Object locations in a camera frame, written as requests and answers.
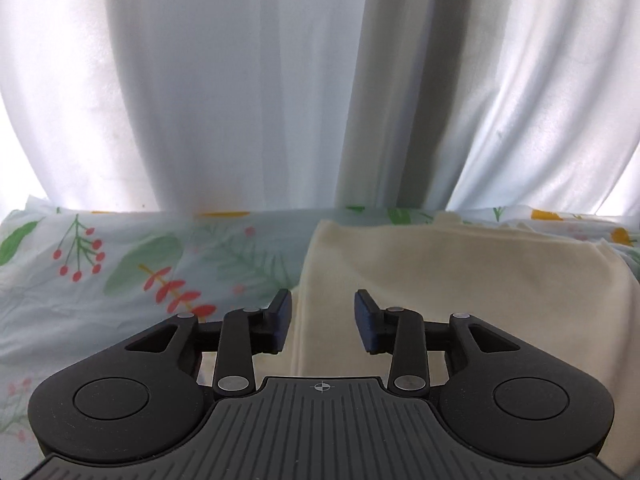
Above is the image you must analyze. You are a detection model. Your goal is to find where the white sheer curtain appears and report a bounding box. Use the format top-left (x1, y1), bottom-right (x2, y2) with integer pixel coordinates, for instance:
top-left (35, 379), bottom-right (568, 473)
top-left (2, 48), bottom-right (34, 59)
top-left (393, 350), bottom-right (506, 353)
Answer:
top-left (1, 0), bottom-right (639, 216)

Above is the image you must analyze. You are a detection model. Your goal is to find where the floral light blue bedsheet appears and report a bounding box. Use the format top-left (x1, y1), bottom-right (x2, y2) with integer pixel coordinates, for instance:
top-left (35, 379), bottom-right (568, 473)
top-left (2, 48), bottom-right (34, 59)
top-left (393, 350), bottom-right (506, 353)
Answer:
top-left (1, 202), bottom-right (639, 479)

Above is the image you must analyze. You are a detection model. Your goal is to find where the cream knit sweater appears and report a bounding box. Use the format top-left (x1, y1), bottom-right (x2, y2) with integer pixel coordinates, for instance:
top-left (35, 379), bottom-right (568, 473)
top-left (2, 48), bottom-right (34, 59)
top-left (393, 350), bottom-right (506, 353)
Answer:
top-left (290, 210), bottom-right (640, 387)

